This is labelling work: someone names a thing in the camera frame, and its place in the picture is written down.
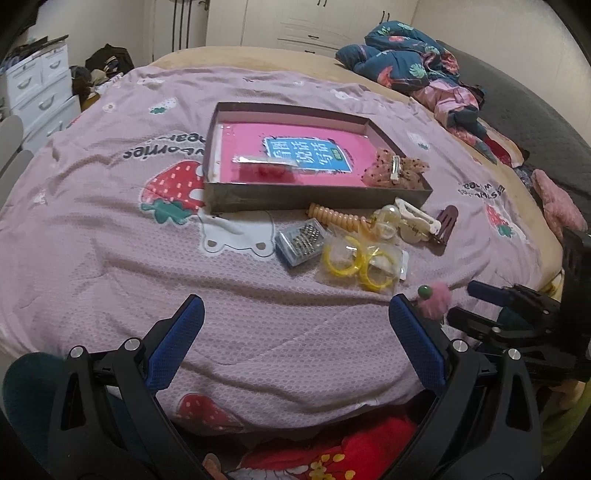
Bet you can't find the white chair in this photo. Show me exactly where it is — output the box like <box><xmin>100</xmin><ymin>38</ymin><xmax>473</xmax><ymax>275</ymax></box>
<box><xmin>0</xmin><ymin>114</ymin><xmax>35</xmax><ymax>195</ymax></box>

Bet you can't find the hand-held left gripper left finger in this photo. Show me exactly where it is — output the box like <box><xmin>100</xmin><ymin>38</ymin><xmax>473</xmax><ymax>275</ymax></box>
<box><xmin>46</xmin><ymin>294</ymin><xmax>206</xmax><ymax>480</ymax></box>

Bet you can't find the black bag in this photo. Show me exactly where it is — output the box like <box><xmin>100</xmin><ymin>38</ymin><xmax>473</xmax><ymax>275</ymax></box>
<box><xmin>84</xmin><ymin>44</ymin><xmax>136</xmax><ymax>75</ymax></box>

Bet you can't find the clear packet of red beads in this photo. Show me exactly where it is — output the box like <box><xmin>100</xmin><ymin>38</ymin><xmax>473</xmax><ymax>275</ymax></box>
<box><xmin>232</xmin><ymin>154</ymin><xmax>301</xmax><ymax>183</ymax></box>

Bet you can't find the white drawer cabinet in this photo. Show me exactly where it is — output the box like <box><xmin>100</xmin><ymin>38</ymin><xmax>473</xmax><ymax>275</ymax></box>
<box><xmin>0</xmin><ymin>41</ymin><xmax>83</xmax><ymax>153</ymax></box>

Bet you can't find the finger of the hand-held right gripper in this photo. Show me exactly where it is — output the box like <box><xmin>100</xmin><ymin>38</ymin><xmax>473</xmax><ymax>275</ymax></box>
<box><xmin>447</xmin><ymin>307</ymin><xmax>539</xmax><ymax>343</ymax></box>
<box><xmin>467</xmin><ymin>280</ymin><xmax>561</xmax><ymax>319</ymax></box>

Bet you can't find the clear bauble hair tie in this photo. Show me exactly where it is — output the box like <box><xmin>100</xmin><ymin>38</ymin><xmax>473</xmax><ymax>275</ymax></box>
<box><xmin>369</xmin><ymin>206</ymin><xmax>403</xmax><ymax>241</ymax></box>

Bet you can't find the clear box of bobby pins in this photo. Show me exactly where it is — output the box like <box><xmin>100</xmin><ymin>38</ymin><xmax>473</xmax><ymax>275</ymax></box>
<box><xmin>274</xmin><ymin>219</ymin><xmax>329</xmax><ymax>268</ymax></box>

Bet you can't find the peach spiral hair tie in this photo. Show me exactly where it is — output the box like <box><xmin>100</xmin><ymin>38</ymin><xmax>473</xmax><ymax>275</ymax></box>
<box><xmin>307</xmin><ymin>202</ymin><xmax>375</xmax><ymax>234</ymax></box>

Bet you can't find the teal clothing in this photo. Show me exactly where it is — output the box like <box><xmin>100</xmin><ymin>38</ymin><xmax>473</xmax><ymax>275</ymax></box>
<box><xmin>2</xmin><ymin>352</ymin><xmax>68</xmax><ymax>457</ymax></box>

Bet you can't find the grey headboard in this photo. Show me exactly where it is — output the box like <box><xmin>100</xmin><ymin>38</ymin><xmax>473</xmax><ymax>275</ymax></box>
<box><xmin>436</xmin><ymin>39</ymin><xmax>591</xmax><ymax>204</ymax></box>

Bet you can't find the dark floral duvet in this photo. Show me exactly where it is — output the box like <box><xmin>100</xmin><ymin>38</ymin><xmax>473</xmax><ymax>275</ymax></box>
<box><xmin>335</xmin><ymin>21</ymin><xmax>462</xmax><ymax>90</ymax></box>

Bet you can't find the shallow grey cardboard box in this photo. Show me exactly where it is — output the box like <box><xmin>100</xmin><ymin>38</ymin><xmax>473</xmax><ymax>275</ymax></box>
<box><xmin>203</xmin><ymin>102</ymin><xmax>433</xmax><ymax>215</ymax></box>

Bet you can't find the white wardrobe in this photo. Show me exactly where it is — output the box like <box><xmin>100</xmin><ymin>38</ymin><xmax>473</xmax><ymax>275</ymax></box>
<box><xmin>240</xmin><ymin>0</ymin><xmax>421</xmax><ymax>56</ymax></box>

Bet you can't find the pink book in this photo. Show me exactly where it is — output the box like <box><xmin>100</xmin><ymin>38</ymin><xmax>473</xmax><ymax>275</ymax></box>
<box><xmin>216</xmin><ymin>121</ymin><xmax>370</xmax><ymax>190</ymax></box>

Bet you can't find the pink pompom hair tie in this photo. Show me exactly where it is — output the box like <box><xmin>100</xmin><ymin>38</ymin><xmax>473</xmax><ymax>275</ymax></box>
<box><xmin>413</xmin><ymin>282</ymin><xmax>453</xmax><ymax>319</ymax></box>

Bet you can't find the white hair claw clip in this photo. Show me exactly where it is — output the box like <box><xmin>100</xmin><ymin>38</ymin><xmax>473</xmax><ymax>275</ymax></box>
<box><xmin>393</xmin><ymin>198</ymin><xmax>443</xmax><ymax>244</ymax></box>

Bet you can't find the pink star pillow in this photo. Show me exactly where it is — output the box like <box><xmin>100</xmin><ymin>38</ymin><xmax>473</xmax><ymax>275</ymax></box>
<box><xmin>530</xmin><ymin>168</ymin><xmax>589</xmax><ymax>241</ymax></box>

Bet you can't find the pink floral clothing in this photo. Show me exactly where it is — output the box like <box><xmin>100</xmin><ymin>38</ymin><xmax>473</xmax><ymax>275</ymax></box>
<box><xmin>410</xmin><ymin>78</ymin><xmax>485</xmax><ymax>127</ymax></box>

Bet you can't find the packet of yellow hair rings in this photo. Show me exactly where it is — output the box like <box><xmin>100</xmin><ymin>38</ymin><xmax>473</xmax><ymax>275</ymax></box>
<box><xmin>317</xmin><ymin>233</ymin><xmax>411</xmax><ymax>292</ymax></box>

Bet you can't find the green cloth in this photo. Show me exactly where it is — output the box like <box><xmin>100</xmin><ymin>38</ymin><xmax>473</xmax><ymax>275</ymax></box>
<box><xmin>538</xmin><ymin>381</ymin><xmax>591</xmax><ymax>462</ymax></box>

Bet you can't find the red printed clothing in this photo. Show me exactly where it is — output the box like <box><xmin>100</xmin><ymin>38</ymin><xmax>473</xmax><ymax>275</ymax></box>
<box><xmin>226</xmin><ymin>411</ymin><xmax>421</xmax><ymax>480</ymax></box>

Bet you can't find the brown hair comb clip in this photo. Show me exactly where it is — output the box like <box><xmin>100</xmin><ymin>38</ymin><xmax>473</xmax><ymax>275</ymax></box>
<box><xmin>430</xmin><ymin>206</ymin><xmax>459</xmax><ymax>256</ymax></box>

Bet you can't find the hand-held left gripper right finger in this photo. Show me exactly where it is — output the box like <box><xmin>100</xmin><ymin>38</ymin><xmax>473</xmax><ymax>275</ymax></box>
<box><xmin>389</xmin><ymin>294</ymin><xmax>543</xmax><ymax>480</ymax></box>

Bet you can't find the brown dotted bow hair clip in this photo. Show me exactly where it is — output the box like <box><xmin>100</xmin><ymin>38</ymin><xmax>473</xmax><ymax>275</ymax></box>
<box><xmin>361</xmin><ymin>148</ymin><xmax>430</xmax><ymax>190</ymax></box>

